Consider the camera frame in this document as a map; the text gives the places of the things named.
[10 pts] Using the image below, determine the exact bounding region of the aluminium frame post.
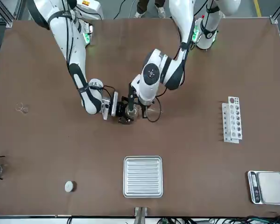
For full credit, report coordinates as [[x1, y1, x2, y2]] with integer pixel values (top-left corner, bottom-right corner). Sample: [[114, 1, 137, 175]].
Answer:
[[269, 0, 280, 24], [134, 206, 149, 224], [0, 0, 21, 28]]

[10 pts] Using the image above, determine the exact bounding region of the ribbed metal tray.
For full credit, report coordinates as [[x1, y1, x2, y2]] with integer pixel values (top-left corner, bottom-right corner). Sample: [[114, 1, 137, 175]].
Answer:
[[123, 155, 163, 198]]

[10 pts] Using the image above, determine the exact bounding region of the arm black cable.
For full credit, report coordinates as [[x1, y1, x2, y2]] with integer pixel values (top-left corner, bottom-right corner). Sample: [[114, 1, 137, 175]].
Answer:
[[60, 0, 117, 99], [146, 93, 163, 123]]

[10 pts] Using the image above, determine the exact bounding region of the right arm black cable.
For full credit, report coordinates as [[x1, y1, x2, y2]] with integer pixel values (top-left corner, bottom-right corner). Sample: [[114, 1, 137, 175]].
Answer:
[[60, 0, 117, 99]]

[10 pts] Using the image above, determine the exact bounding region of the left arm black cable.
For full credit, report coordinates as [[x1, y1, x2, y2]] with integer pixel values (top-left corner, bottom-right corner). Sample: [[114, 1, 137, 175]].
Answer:
[[146, 93, 163, 123]]

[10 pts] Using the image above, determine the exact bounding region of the clear glass beaker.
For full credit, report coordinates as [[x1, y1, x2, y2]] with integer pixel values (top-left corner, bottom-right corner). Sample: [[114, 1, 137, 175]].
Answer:
[[125, 104, 140, 119]]

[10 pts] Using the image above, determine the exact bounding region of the clear glass test tube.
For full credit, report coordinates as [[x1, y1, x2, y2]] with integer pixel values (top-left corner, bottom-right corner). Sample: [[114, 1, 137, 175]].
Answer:
[[133, 107, 163, 115]]

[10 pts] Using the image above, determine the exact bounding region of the silver digital scale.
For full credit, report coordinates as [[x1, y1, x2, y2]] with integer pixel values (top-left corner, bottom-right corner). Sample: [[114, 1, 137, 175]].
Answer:
[[247, 171, 280, 205]]

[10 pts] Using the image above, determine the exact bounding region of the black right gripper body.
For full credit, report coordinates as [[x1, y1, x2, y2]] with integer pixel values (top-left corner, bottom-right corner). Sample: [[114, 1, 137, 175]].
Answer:
[[115, 99, 129, 117]]

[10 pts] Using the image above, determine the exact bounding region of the white test tube rack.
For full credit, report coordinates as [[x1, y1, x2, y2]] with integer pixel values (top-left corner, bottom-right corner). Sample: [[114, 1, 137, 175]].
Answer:
[[221, 96, 243, 143]]

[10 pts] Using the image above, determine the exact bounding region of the small white jar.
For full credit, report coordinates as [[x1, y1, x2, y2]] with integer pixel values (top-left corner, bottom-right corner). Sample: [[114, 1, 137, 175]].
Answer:
[[64, 181, 77, 193]]

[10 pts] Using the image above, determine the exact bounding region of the person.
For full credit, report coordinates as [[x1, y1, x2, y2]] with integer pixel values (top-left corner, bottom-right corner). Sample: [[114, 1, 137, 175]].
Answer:
[[133, 0, 166, 19]]

